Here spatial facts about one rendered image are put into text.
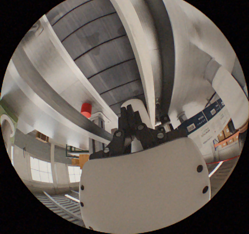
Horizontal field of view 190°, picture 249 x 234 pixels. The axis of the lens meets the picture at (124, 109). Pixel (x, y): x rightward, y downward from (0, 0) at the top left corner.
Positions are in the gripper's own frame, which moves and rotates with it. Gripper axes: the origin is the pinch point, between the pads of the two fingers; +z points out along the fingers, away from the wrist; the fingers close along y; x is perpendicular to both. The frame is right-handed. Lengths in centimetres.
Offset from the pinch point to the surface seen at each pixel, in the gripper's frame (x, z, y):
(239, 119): -4.0, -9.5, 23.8
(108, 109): -1.3, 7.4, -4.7
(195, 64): 3.7, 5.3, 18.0
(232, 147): -334, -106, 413
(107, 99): 1.7, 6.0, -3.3
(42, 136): -55, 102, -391
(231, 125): -29, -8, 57
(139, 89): 1.2, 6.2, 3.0
